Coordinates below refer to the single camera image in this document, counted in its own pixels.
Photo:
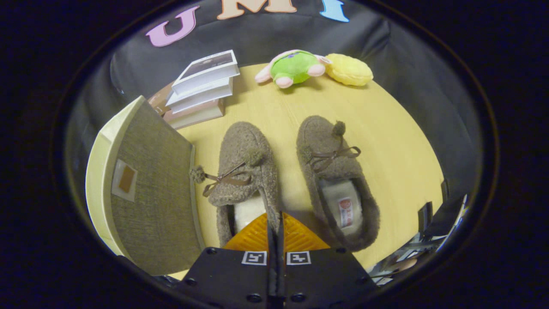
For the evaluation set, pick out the yellow plush toy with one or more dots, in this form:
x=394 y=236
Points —
x=349 y=69

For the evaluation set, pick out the brown fuzzy shoe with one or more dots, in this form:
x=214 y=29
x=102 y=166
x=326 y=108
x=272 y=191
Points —
x=240 y=146
x=317 y=133

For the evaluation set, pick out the white book with portrait cover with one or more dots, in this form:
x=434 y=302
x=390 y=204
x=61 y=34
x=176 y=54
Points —
x=206 y=71

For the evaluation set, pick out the green and pink plush toy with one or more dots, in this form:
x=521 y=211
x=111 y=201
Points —
x=294 y=66

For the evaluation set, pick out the black stand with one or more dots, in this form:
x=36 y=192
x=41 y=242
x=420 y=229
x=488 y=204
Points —
x=444 y=190
x=425 y=216

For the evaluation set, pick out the plain white book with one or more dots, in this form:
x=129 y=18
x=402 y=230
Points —
x=201 y=98

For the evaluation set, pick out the grey fabric storage box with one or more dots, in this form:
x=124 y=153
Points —
x=154 y=193

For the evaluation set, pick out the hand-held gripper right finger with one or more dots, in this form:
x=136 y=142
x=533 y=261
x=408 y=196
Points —
x=326 y=279

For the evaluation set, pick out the pale pink book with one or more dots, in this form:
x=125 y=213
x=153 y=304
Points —
x=195 y=116

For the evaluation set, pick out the pile of papers and devices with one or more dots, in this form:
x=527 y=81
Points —
x=429 y=246

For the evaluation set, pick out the flat brown book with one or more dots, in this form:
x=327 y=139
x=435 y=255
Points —
x=159 y=101

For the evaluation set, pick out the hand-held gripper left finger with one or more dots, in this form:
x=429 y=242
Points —
x=227 y=279

